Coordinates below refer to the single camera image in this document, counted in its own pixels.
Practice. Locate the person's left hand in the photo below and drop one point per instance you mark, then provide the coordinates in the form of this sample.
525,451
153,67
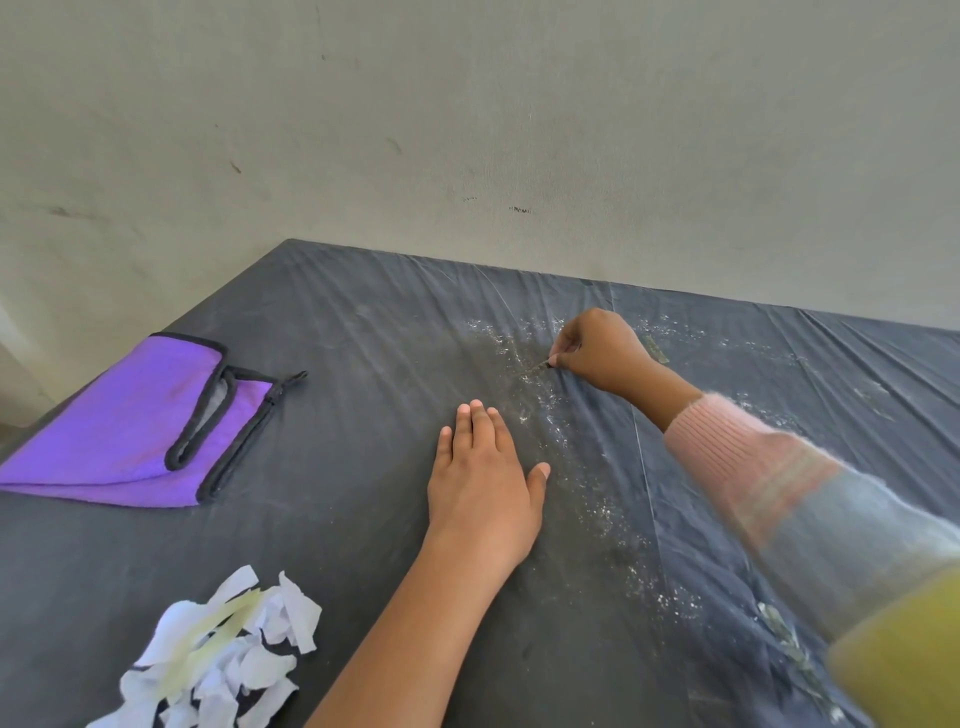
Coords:
484,495

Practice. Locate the person's right hand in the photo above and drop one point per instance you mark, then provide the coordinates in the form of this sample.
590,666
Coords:
604,352

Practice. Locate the gathered paper scraps pile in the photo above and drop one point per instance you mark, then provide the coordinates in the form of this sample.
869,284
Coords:
262,667

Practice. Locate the pale green tape strip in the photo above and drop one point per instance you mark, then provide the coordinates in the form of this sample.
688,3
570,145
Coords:
199,656
221,619

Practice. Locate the person's left forearm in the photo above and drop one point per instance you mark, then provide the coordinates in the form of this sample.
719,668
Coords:
405,652

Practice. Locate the person's right forearm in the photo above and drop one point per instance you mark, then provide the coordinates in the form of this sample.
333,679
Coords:
810,502

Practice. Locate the purple cloth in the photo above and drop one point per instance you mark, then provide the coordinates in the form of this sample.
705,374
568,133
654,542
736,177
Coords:
112,420

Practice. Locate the dark grey covered table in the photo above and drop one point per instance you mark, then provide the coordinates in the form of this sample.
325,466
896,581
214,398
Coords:
337,360

